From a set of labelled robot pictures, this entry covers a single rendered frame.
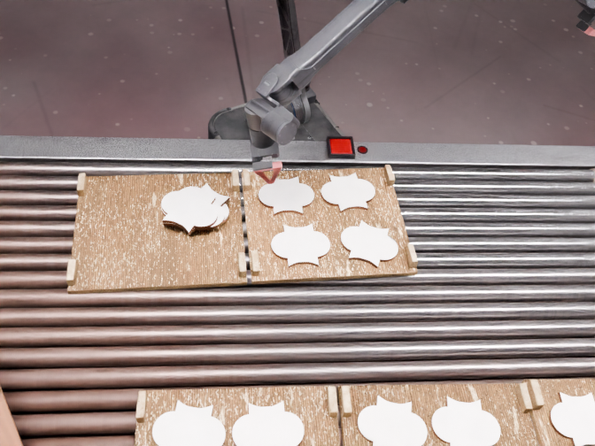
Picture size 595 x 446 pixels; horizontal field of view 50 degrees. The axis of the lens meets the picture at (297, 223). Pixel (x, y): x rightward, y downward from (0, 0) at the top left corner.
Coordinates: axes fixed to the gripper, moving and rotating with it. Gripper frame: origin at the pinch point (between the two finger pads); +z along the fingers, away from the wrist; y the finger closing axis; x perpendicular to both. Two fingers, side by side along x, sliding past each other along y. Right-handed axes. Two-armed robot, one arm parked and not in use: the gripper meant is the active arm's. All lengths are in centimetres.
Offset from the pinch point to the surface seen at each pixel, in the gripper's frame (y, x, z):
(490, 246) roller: -16, -54, 26
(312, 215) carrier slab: -5.7, -8.9, 14.3
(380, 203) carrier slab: -2.5, -27.3, 17.7
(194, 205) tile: -5.1, 19.7, 4.2
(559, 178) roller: 7, -82, 30
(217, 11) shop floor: 225, 23, 94
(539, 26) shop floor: 213, -170, 131
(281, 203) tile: -2.2, -1.4, 11.6
